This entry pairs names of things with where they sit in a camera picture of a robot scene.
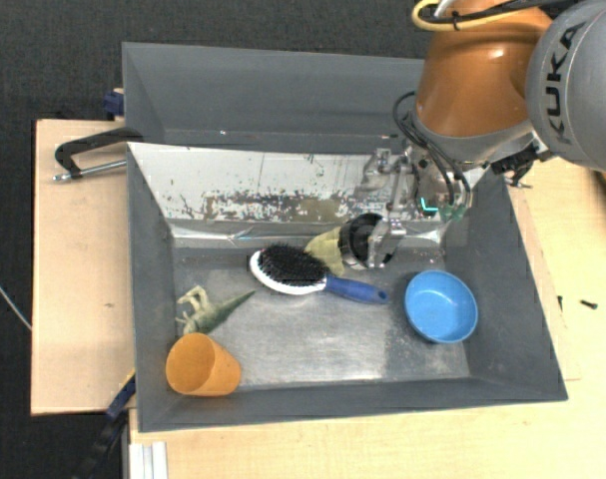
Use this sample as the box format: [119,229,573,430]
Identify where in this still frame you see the grey metal bin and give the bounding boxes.
[121,41,569,433]

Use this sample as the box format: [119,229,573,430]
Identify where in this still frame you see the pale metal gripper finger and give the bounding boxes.
[366,219,407,270]

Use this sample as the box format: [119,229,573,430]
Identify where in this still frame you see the blue and white hairbrush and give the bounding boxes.
[248,243,389,305]

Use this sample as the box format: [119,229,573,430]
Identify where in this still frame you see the yellow-green cloth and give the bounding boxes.
[303,227,346,277]

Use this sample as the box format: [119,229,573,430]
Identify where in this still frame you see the green toy lizard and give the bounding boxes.
[175,284,258,336]

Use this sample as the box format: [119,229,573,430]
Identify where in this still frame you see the orange cup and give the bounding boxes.
[165,331,243,397]

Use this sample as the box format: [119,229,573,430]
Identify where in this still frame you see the blue bowl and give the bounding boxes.
[404,268,479,344]

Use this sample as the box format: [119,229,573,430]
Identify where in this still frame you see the black round container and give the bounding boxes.
[337,212,396,270]

